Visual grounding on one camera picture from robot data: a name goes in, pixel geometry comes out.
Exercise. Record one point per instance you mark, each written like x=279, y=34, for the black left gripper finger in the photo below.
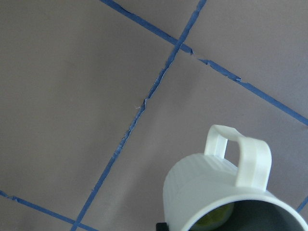
x=161, y=226

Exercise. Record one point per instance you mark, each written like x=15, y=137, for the yellow lemon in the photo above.
x=214, y=219

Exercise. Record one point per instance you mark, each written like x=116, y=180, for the white ribbed HOME mug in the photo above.
x=234, y=169

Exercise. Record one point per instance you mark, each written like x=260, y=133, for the brown paper table cover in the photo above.
x=99, y=99

